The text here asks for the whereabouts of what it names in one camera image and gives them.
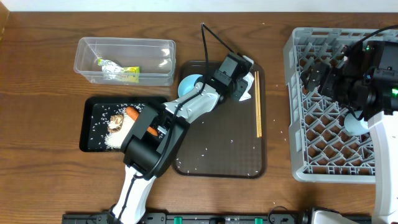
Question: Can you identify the brown serving tray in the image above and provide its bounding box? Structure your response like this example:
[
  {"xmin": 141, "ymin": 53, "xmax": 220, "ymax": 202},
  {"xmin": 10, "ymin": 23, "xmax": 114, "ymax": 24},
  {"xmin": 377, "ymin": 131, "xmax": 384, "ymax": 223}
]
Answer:
[{"xmin": 172, "ymin": 64, "xmax": 267, "ymax": 179}]

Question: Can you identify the orange carrot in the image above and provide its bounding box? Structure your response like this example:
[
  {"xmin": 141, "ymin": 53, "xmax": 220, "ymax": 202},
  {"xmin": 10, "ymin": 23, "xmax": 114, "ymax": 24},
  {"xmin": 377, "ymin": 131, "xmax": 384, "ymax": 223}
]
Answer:
[{"xmin": 126, "ymin": 106, "xmax": 158, "ymax": 136}]

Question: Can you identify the clear plastic bin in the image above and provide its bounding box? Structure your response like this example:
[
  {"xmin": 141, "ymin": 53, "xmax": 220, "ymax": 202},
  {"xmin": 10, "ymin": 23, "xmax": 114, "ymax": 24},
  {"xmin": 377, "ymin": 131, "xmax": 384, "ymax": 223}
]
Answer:
[{"xmin": 73, "ymin": 37, "xmax": 176, "ymax": 86}]

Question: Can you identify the yellow green snack wrapper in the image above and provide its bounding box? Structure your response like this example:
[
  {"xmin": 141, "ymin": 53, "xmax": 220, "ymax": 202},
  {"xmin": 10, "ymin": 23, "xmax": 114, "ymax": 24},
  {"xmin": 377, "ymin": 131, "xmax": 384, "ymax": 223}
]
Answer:
[{"xmin": 97, "ymin": 58, "xmax": 140, "ymax": 83}]

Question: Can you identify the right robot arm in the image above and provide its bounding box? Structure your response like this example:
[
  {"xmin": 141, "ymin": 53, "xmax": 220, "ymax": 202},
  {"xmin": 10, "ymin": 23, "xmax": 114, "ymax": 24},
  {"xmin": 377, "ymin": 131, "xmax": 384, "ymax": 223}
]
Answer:
[{"xmin": 300, "ymin": 38, "xmax": 397, "ymax": 223}]

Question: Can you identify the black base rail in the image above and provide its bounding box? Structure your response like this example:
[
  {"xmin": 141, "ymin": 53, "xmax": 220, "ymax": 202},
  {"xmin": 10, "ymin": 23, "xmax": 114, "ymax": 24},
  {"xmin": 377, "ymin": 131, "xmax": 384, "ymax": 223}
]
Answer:
[{"xmin": 62, "ymin": 213, "xmax": 301, "ymax": 224}]

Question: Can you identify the light blue cup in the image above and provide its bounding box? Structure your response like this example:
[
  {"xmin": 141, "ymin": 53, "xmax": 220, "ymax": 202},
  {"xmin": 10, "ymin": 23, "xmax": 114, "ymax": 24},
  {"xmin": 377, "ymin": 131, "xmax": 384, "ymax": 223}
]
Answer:
[{"xmin": 344, "ymin": 113, "xmax": 369, "ymax": 136}]

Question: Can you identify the spilled rice pile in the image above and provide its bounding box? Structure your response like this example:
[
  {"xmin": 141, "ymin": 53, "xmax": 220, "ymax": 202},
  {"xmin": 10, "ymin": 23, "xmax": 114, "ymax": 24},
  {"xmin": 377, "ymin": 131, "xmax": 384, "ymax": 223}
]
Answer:
[{"xmin": 87, "ymin": 103, "xmax": 145, "ymax": 152}]

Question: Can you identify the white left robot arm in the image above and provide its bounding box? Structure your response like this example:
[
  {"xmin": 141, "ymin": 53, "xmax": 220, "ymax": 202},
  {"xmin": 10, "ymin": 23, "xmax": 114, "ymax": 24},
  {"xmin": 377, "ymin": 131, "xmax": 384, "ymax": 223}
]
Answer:
[{"xmin": 108, "ymin": 73, "xmax": 254, "ymax": 223}]

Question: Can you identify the brown mushroom piece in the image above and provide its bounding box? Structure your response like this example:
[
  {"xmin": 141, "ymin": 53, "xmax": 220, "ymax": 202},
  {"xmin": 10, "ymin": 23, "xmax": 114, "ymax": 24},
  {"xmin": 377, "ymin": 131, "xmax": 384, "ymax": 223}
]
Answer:
[{"xmin": 108, "ymin": 114, "xmax": 124, "ymax": 133}]

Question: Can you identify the black waste tray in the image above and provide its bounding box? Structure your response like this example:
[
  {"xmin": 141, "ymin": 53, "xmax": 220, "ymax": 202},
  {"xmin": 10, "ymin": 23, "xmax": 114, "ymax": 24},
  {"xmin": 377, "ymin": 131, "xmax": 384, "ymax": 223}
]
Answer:
[{"xmin": 79, "ymin": 96, "xmax": 166, "ymax": 152}]

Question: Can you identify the grey dishwasher rack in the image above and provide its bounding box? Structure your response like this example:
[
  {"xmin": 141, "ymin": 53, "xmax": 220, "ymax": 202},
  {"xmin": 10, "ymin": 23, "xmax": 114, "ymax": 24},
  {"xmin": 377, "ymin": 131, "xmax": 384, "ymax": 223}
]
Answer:
[{"xmin": 283, "ymin": 27, "xmax": 397, "ymax": 184}]

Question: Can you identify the light blue bowl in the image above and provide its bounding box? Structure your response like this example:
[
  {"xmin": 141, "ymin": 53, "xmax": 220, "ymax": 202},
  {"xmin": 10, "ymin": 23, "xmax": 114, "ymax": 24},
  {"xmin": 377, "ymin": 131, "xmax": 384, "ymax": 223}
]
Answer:
[{"xmin": 177, "ymin": 74, "xmax": 202, "ymax": 97}]

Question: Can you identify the white tissue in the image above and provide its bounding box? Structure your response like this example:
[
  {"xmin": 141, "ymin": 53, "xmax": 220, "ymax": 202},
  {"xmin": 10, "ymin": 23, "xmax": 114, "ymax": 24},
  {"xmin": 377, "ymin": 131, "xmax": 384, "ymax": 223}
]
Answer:
[{"xmin": 239, "ymin": 55, "xmax": 254, "ymax": 101}]

